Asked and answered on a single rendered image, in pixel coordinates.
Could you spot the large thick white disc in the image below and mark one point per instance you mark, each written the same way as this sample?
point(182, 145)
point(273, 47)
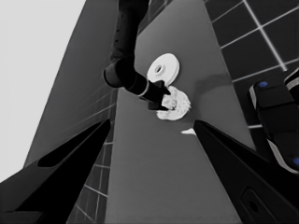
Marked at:
point(169, 70)

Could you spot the white thin T-shaped piece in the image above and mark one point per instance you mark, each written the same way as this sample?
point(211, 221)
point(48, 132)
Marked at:
point(190, 132)

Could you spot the dark robot body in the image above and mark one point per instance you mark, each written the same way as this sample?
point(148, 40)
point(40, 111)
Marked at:
point(274, 109)

